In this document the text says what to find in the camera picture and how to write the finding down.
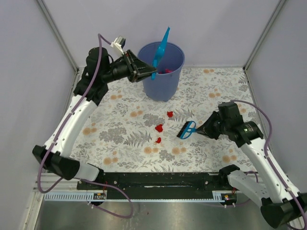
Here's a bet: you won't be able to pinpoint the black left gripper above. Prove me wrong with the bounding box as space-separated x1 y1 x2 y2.
102 49 158 83

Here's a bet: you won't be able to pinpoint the scraps inside bin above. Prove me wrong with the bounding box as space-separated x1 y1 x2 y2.
158 69 173 74

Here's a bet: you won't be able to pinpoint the blue plastic dustpan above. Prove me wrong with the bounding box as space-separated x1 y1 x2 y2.
152 27 170 68

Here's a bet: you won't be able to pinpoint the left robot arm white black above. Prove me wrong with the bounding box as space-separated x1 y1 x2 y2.
32 47 157 189

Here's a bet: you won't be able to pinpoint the blue hand brush black bristles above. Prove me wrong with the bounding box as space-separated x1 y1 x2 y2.
177 121 197 139

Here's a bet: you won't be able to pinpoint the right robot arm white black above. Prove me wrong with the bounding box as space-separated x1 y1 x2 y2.
195 100 307 228

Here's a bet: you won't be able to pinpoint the white slotted cable duct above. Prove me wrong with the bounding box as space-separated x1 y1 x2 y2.
44 191 237 203

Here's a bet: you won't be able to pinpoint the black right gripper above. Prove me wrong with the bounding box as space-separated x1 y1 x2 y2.
195 111 230 140

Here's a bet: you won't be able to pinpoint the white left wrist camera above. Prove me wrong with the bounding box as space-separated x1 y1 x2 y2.
110 36 126 56

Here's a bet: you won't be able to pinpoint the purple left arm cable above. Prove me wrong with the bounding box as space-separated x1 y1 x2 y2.
38 33 134 219

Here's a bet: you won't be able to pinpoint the red paper scrap double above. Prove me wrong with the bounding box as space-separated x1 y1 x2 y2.
155 124 163 133

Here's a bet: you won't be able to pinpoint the blue plastic waste bin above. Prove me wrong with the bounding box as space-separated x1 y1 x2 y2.
142 43 185 102

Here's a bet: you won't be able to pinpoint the red paper scrap far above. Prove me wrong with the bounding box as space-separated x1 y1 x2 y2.
167 111 173 117

